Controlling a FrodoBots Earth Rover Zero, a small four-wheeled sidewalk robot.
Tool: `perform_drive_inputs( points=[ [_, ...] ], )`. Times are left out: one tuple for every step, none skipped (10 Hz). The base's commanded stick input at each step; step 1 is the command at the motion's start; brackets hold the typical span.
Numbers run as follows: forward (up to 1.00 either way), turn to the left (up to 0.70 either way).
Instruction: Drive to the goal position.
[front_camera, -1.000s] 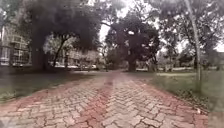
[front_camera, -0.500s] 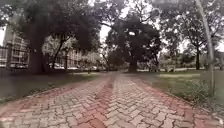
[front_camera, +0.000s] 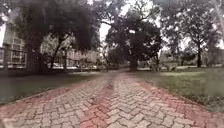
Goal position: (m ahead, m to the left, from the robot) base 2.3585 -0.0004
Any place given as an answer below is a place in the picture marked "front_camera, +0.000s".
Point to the large dark tree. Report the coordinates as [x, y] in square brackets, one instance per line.
[50, 23]

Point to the group of trees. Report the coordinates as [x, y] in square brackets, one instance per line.
[196, 30]

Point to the broad dark tree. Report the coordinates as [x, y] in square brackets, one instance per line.
[136, 43]

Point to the wide grass lawn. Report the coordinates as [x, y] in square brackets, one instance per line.
[193, 83]

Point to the red brick path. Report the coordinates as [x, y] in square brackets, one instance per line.
[113, 106]

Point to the pale low building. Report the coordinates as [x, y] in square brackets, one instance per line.
[83, 56]

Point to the shaded grass strip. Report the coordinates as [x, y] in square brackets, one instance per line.
[30, 85]

